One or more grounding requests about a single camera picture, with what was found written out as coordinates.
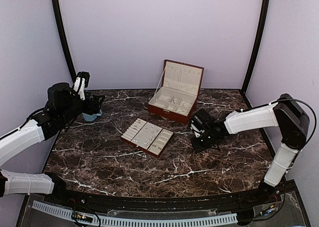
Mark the black corner frame post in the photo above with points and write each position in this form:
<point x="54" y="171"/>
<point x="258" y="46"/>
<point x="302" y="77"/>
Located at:
<point x="63" y="39"/>
<point x="256" y="46"/>

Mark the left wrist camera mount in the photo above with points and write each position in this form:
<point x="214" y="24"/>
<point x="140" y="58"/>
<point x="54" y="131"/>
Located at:
<point x="81" y="82"/>

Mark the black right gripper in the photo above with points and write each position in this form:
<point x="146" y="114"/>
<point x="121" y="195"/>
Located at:
<point x="198" y="147"/>

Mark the red jewelry tray insert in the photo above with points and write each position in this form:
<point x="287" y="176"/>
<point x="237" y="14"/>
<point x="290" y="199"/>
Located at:
<point x="147" y="137"/>

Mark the red open jewelry box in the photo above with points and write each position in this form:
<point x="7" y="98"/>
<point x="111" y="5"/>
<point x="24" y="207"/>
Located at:
<point x="177" y="92"/>

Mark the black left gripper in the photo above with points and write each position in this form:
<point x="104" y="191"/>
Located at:
<point x="92" y="106"/>

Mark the black corner frame post right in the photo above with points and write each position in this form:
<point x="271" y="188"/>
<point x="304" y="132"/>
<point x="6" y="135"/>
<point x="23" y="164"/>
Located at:
<point x="256" y="46"/>

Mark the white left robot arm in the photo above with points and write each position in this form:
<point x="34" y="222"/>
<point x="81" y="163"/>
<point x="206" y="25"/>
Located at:
<point x="64" y="105"/>

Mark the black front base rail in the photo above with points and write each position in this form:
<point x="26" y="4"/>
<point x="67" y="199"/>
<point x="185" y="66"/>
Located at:
<point x="240" y="201"/>

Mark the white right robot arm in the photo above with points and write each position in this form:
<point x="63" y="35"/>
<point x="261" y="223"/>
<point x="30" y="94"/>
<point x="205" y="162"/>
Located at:
<point x="285" y="115"/>

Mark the white slotted cable duct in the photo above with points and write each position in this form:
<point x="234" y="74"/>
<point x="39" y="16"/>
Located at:
<point x="134" y="219"/>

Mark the light blue ceramic mug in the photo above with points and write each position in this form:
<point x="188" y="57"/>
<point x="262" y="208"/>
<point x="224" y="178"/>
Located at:
<point x="90" y="118"/>

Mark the black corner frame post left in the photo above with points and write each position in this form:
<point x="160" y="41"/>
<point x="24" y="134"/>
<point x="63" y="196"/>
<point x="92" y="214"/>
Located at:
<point x="63" y="39"/>

